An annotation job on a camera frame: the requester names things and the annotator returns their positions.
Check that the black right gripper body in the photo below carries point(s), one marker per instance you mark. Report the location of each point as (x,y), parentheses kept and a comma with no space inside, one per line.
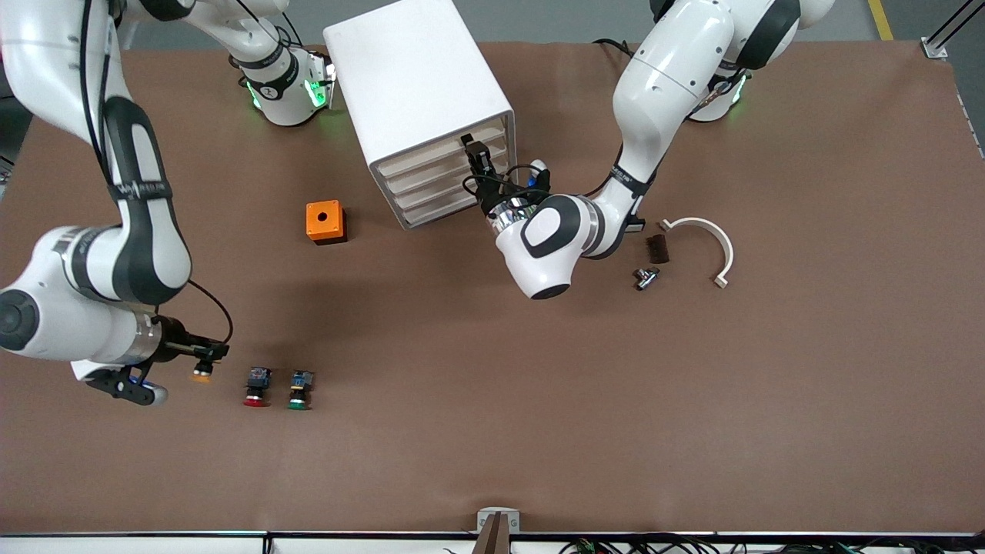
(174,339)

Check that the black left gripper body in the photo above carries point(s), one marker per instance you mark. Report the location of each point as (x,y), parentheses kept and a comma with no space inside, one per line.
(490,195)

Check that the yellow push button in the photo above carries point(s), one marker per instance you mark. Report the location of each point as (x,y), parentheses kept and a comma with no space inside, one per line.
(202,375)

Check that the white rectangular tray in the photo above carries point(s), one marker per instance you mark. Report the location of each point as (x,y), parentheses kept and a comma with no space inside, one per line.
(431,158)

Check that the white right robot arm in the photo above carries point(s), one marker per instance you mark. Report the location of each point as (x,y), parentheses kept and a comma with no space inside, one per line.
(138,231)

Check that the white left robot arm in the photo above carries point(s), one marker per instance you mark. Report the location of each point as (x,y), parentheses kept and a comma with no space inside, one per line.
(669,85)

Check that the red push button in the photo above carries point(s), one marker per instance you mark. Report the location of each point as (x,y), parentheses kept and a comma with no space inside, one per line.
(258,378)

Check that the green push button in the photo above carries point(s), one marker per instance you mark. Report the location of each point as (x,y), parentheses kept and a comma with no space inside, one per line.
(300,382)

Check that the orange button box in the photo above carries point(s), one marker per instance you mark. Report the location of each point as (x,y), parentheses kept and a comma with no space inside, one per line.
(314,228)

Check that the brown terminal block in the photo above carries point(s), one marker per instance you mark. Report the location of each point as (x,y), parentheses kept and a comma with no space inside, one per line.
(659,250)

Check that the small silver connector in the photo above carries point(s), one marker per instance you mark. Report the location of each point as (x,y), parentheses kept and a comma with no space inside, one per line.
(645,280)

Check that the brown table mat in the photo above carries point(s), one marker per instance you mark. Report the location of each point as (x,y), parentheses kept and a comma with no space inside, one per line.
(492,385)

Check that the white curved plastic clip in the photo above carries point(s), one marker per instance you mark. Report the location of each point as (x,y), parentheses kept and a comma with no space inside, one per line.
(700,221)

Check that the black switch white face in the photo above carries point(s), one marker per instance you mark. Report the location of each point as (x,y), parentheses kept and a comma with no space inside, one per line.
(637,226)

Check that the white table edge rail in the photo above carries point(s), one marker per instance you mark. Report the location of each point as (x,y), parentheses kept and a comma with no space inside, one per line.
(154,545)

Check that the grey mount bracket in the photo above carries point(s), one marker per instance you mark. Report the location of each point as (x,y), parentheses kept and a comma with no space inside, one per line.
(483,517)

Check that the brown camera support pole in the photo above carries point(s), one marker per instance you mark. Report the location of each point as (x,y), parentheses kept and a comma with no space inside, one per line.
(492,538)

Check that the aluminium frame profile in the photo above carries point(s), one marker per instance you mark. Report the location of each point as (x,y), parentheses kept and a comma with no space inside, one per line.
(933,48)

